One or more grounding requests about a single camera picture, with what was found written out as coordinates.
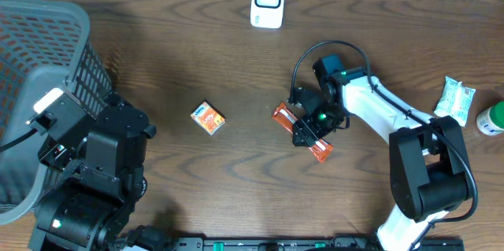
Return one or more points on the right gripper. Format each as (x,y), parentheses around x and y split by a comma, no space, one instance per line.
(308,129)

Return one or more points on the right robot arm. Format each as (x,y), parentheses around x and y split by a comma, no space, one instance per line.
(430,174)

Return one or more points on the grey plastic basket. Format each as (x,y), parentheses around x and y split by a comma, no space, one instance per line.
(44,45)

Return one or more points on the teal snack pack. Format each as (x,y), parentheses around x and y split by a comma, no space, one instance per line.
(455,101)

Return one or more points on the green lid jar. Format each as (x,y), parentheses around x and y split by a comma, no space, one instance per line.
(490,121)

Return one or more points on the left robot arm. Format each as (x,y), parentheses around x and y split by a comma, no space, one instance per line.
(100,163)

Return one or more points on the orange tissue box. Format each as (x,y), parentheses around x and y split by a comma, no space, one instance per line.
(208,118)

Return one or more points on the white barcode scanner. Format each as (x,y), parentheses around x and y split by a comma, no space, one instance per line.
(267,13)

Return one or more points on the orange candy bar wrapper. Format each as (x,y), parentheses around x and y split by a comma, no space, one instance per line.
(284,116)

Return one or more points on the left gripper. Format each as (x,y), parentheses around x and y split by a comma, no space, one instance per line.
(50,156)

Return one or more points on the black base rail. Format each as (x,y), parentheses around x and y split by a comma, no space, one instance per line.
(343,242)

